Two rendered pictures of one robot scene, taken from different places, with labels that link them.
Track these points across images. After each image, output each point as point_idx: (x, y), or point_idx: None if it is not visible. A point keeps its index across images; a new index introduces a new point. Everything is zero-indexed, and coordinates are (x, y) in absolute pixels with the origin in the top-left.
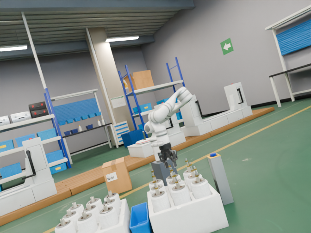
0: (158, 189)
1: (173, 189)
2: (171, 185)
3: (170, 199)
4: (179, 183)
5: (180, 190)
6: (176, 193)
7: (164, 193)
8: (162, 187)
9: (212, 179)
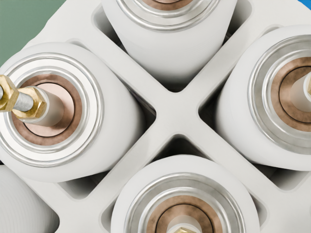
0: (249, 66)
1: (73, 70)
2: (169, 161)
3: (182, 117)
4: (118, 211)
5: (3, 72)
6: (32, 45)
7: (115, 0)
8: (250, 112)
9: None
